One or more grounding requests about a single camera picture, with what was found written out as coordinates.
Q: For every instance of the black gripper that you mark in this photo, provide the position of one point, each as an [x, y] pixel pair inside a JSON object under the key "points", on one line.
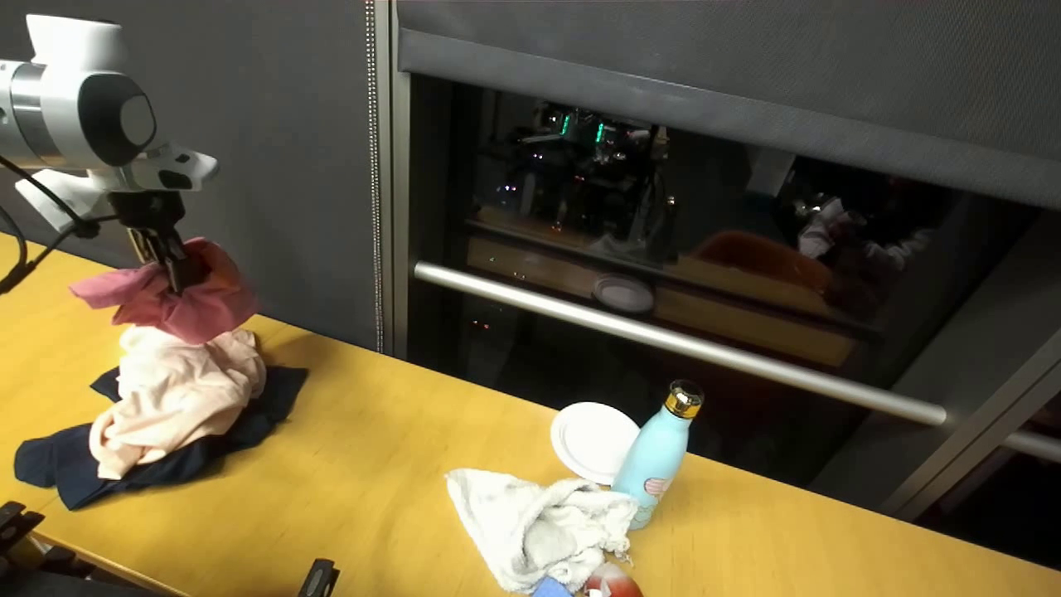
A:
{"points": [[149, 211]]}

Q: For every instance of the pink cloth orange print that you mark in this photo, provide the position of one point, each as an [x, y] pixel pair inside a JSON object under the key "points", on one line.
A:
{"points": [[203, 304]]}

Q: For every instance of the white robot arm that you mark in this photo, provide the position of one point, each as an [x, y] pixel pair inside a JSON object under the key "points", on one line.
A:
{"points": [[67, 112]]}

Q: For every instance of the navy blue cloth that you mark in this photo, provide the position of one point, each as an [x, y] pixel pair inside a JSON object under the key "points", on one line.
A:
{"points": [[67, 466]]}

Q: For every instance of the white patterned cloth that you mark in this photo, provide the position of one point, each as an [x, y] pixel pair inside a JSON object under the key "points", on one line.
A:
{"points": [[518, 520]]}

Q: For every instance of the white round plate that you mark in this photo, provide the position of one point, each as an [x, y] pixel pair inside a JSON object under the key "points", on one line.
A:
{"points": [[591, 442]]}

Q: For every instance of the metal handrail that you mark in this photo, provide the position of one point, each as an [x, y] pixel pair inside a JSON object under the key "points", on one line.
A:
{"points": [[665, 336]]}

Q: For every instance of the light blue water bottle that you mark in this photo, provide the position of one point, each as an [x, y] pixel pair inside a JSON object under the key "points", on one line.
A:
{"points": [[655, 459]]}

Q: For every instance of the red apple with tag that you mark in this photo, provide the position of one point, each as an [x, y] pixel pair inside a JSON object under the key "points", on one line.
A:
{"points": [[615, 582]]}

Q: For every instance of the grey window blind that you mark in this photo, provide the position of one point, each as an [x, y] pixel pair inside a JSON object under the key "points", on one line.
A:
{"points": [[717, 69]]}

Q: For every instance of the metal window frame post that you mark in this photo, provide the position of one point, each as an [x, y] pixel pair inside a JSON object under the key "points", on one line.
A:
{"points": [[387, 178]]}

